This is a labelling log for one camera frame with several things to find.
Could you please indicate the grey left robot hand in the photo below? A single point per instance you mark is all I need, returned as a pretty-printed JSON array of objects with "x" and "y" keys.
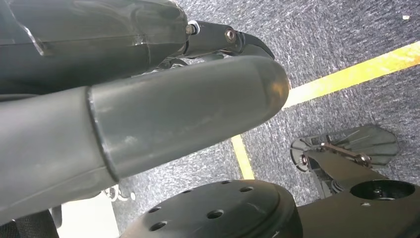
[{"x": 131, "y": 115}]

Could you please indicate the white flat board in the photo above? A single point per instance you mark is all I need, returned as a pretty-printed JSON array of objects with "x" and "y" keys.
[{"x": 85, "y": 216}]

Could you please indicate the left robot arm sleeve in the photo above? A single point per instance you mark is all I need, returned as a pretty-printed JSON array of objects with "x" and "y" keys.
[{"x": 29, "y": 226}]

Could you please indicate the black round robot joint cap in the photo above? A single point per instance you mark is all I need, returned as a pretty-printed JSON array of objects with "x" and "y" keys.
[{"x": 236, "y": 226}]

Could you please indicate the chrome caster frame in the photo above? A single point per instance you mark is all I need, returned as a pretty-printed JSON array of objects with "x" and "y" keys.
[{"x": 115, "y": 193}]

